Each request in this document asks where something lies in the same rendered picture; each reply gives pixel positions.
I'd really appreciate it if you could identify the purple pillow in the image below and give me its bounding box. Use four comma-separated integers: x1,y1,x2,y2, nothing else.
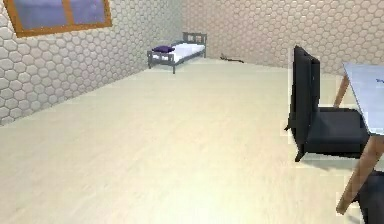
151,45,176,54

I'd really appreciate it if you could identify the wooden framed window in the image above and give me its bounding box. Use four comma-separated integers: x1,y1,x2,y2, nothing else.
3,0,113,38

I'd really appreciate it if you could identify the black upholstered chair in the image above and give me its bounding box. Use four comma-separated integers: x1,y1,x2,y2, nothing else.
284,45,371,163
353,170,384,224

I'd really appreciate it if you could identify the grey framed bed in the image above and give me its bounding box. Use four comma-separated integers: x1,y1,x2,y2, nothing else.
147,31,208,75

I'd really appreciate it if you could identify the dark thin object on floor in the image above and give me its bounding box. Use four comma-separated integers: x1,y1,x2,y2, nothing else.
219,53,245,64

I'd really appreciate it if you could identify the pale table with wooden legs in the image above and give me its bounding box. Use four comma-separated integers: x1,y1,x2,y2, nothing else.
333,62,384,215

